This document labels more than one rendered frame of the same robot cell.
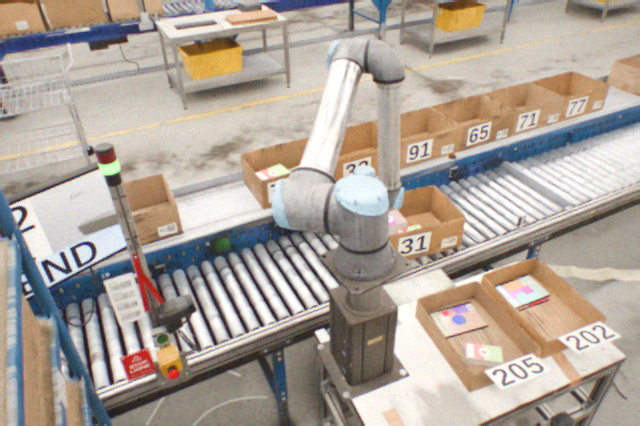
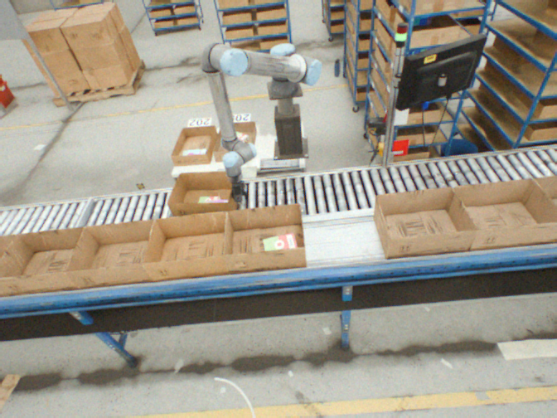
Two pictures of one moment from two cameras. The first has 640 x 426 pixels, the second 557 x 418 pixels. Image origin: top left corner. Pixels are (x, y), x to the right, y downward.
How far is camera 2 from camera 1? 323 cm
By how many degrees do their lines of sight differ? 94
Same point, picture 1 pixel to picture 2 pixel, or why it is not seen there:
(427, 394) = (273, 133)
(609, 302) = not seen: hidden behind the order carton
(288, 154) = (252, 261)
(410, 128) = (99, 280)
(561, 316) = (190, 145)
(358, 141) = (167, 274)
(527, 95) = not seen: outside the picture
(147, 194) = (407, 248)
